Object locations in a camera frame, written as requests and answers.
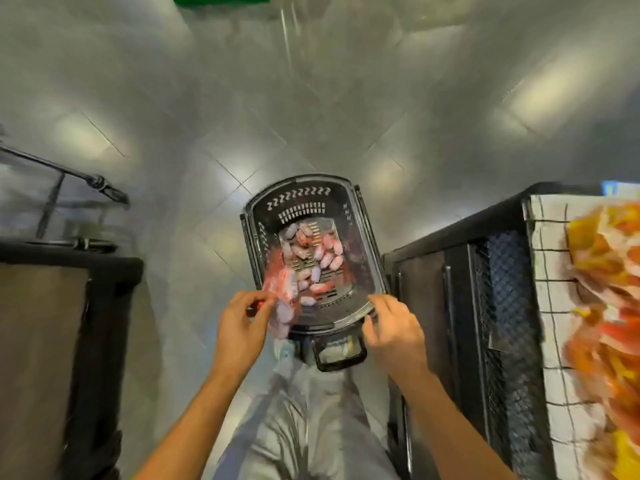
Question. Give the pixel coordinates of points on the blue shelf tag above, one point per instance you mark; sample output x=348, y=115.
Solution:
x=620, y=188

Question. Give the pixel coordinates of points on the pile of orange snack packets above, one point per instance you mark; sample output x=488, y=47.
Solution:
x=610, y=304

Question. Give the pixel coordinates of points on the pile of pink candy packets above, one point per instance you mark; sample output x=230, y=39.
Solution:
x=317, y=257

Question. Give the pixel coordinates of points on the black plastic shopping basket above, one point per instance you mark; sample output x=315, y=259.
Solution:
x=320, y=199

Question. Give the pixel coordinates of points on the person's light shoe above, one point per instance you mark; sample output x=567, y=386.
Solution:
x=284, y=350

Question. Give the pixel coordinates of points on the person's grey trousers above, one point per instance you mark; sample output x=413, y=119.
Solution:
x=305, y=429

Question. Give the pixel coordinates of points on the person's right hand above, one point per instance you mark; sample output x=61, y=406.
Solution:
x=400, y=344

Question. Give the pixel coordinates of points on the black mesh display stand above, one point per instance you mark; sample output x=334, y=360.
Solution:
x=465, y=304

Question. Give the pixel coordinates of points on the person's left fingers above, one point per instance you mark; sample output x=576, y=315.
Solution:
x=252, y=297

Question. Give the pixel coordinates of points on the person's right thumb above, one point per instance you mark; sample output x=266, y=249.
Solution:
x=370, y=339

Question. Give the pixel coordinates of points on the red mesh candy bag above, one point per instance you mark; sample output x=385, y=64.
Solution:
x=286, y=289

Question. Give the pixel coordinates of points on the person's right forearm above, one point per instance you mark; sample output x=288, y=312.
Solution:
x=450, y=434

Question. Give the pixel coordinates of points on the person's left hand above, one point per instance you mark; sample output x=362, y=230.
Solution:
x=239, y=337

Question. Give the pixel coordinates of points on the black and brown display stand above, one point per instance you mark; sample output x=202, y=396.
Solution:
x=55, y=354

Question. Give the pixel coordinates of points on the person's left forearm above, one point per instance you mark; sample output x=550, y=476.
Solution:
x=192, y=429

